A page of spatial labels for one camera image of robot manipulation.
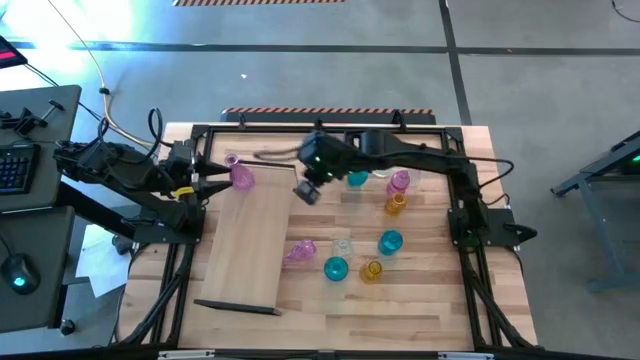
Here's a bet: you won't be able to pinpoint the small yellow ribbed vase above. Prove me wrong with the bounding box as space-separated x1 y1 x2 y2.
383 192 408 217

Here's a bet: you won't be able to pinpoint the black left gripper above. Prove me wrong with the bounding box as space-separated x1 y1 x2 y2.
164 139 235 201

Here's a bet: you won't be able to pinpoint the light wooden board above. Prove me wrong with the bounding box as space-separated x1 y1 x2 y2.
192 159 299 317

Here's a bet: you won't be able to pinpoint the pink ribbed bottle vase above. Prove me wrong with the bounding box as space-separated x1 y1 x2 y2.
385 168 412 197

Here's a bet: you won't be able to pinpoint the black desk clamp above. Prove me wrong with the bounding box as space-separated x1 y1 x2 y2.
0 98 65 137

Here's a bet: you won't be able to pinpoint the tall teal diamond-pattern vase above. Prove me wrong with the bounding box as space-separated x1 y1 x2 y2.
377 229 404 257

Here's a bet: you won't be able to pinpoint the device with red screen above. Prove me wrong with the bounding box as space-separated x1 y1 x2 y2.
0 34 29 70

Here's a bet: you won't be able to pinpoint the pink wavy-ribbed bulb vase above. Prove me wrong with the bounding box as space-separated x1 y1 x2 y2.
282 238 318 267

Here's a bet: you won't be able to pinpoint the pink ribbed flared-neck vase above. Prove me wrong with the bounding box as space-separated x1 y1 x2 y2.
223 153 256 192

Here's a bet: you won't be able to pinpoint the large yellow ribbed vase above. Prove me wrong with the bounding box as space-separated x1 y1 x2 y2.
359 259 384 285

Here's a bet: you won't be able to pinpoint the grey side desk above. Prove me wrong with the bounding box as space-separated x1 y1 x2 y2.
0 84 83 335

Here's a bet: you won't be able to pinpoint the tan floor cable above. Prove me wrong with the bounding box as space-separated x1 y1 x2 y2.
47 0 161 150

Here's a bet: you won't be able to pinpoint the black keyboard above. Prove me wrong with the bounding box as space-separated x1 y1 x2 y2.
0 143 43 196

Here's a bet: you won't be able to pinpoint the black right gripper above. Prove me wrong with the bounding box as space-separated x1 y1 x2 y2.
298 130 359 184

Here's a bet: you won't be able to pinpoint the white paper sheets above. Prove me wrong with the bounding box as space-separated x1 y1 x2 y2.
74 225 132 300

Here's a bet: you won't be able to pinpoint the teal embossed medallion vase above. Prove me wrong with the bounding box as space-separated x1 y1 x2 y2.
323 255 350 283

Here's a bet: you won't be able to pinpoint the neighbouring dark table frame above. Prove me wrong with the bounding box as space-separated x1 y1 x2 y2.
549 129 640 294

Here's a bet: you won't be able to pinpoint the black mat with hazard stripe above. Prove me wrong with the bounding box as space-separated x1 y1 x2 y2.
221 106 437 126

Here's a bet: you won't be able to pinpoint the black computer mouse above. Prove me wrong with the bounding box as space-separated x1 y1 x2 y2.
1 252 41 296

